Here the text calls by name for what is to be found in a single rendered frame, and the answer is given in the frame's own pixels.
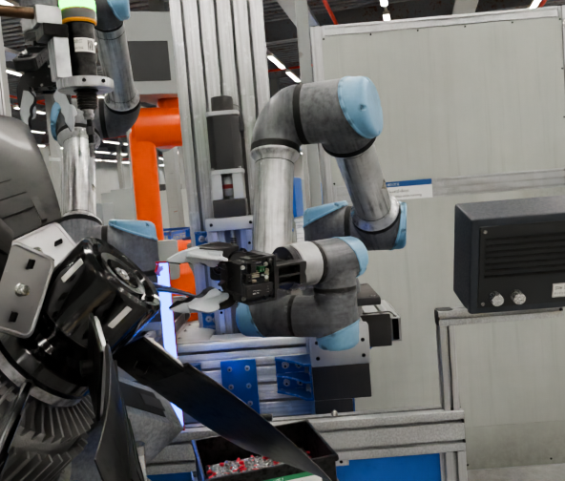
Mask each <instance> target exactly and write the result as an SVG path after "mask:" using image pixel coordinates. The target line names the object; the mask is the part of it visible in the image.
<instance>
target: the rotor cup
mask: <svg viewBox="0 0 565 481"><path fill-rule="evenodd" d="M80 259H81V260H82V261H83V263H82V264H81V265H80V266H79V268H78V269H77V270H76V271H75V272H74V273H73V274H72V275H71V276H70V277H69V278H68V279H67V280H66V281H65V282H63V281H62V279H61V278H62V277H63V276H64V275H65V274H66V273H67V272H68V271H69V270H70V269H71V268H72V267H73V266H74V265H75V264H76V263H77V262H78V261H79V260H80ZM115 268H120V269H123V270H124V271H125V272H126V273H127V275H128V277H129V281H128V282H126V281H124V280H123V279H121V278H120V277H119V276H118V275H117V274H116V272H115ZM126 306H129V307H130V308H132V310H131V311H130V312H129V313H128V314H127V315H126V316H125V317H124V318H123V319H122V320H121V321H120V322H119V323H118V324H117V325H116V326H115V327H114V328H110V327H109V326H108V324H109V323H110V322H111V321H112V320H113V319H114V318H115V317H116V316H117V315H118V314H119V313H120V312H121V311H122V310H123V309H124V308H125V307H126ZM160 308H161V301H160V297H159V295H158V293H157V290H156V288H155V287H154V285H153V284H152V282H151V281H150V280H149V279H148V277H147V276H146V275H145V274H144V273H143V272H142V270H141V269H140V268H139V267H138V266H137V265H136V264H135V263H134V262H133V261H131V260H130V259H129V258H128V257H127V256H126V255H124V254H123V253H122V252H120V251H119V250H118V249H116V248H115V247H113V246H112V245H110V244H109V243H108V242H106V241H104V240H100V239H97V238H92V237H86V238H84V239H83V240H81V241H80V242H79V243H78V244H77V245H76V246H75V247H74V248H73V249H72V250H71V251H70V252H69V253H68V254H67V255H66V256H65V257H64V258H63V259H62V260H61V261H60V262H59V263H58V264H57V265H56V266H55V267H54V269H53V272H52V277H51V280H50V283H49V286H48V289H47V292H46V296H45V299H44V302H43V304H42V307H41V310H40V314H39V317H38V320H37V323H36V326H35V329H34V332H33V333H32V335H31V336H30V338H29V339H28V340H25V339H22V338H18V337H15V336H11V335H8V334H5V333H1V332H0V342H1V343H2V345H3V347H4V348H5V349H6V350H7V352H8V353H9V354H10V356H11V357H12V358H13V360H14V361H15V362H16V363H17V364H19V365H20V366H21V367H22V368H23V369H24V370H25V371H26V372H27V373H28V374H30V375H31V377H33V378H34V379H35V380H37V381H38V382H40V383H41V384H43V385H45V386H46V387H49V388H51V389H53V390H55V391H58V392H60V393H63V394H67V395H71V396H86V395H89V394H90V391H89V387H88V383H87V376H81V375H80V371H79V362H80V361H82V360H88V337H89V314H90V313H94V316H96V317H97V318H98V319H99V321H100V324H101V328H102V331H103V335H104V338H105V339H108V345H109V346H110V349H111V352H112V355H114V354H116V353H117V352H118V351H119V350H120V349H121V348H122V347H124V346H125V345H126V344H127V343H128V342H129V341H130V340H131V339H132V338H133V337H134V336H135V335H136V334H137V333H138V331H139V330H140V329H141V328H142V327H143V326H145V325H146V324H147V323H148V322H149V321H150V320H151V319H152V318H153V317H154V316H155V315H156V314H157V313H158V311H159V310H160Z"/></svg>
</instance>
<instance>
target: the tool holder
mask: <svg viewBox="0 0 565 481"><path fill-rule="evenodd" d="M33 9H34V19H33V20H32V19H31V28H32V29H33V30H36V31H35V35H36V42H37V43H45V44H48V49H49V58H50V66H51V76H52V82H56V87H57V91H58V92H59V93H61V94H69V95H76V93H75V92H74V91H73V90H76V89H85V88H90V89H98V93H97V94H107V93H110V92H112V91H113V90H114V89H115V86H114V81H113V80H112V79H111V78H109V77H105V76H98V75H76V76H72V68H71V59H70V50H69V41H68V37H69V30H68V25H66V24H62V16H61V8H60V7H54V6H45V5H34V7H33Z"/></svg>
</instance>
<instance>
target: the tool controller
mask: <svg viewBox="0 0 565 481"><path fill-rule="evenodd" d="M453 291H454V293H455V294H456V296H457V297H458V299H459V300H460V301H461V303H462V304H463V305H464V306H465V308H467V309H468V312H469V313H470V314H479V313H492V312H504V311H516V310H529V309H540V308H553V307H565V195H561V196H549V197H538V198H525V199H502V200H491V201H479V202H467V203H457V204H455V206H454V260H453Z"/></svg>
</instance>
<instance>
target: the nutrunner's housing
mask: <svg viewBox="0 0 565 481"><path fill-rule="evenodd" d="M64 24H66V25H68V30H69V37H68V41H69V50H70V59H71V68H72V76H76V75H97V67H96V62H97V55H96V46H95V37H94V27H95V24H94V23H92V22H88V21H70V22H66V23H64ZM73 91H74V92H75V93H76V96H77V98H76V99H77V100H76V102H77V109H80V111H83V110H87V109H92V110H94V111H95V110H96V109H97V108H98V106H97V105H98V103H97V93H98V89H90V88H85V89H76V90H73Z"/></svg>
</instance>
